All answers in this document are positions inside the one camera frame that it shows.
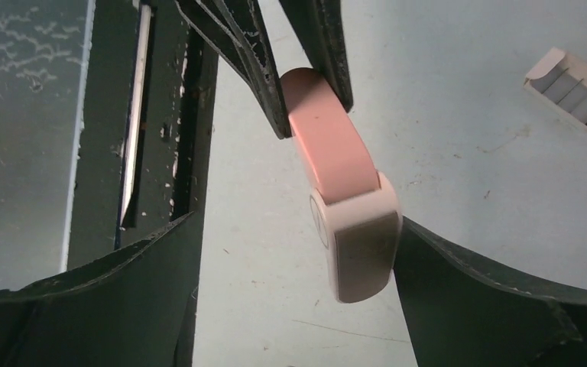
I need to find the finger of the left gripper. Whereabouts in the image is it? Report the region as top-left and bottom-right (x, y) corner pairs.
(177, 0), (291, 139)
(280, 0), (354, 112)

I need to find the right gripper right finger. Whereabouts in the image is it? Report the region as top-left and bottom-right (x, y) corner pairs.
(394, 219), (587, 366)

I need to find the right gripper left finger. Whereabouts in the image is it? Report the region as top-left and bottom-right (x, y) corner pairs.
(0, 214), (195, 366)

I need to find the pink stapler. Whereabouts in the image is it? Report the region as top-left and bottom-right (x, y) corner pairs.
(281, 68), (403, 304)

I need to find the open staple box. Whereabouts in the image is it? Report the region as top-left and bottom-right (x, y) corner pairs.
(523, 47), (587, 131)

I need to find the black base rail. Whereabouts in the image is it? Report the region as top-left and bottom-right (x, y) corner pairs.
(65, 0), (221, 367)

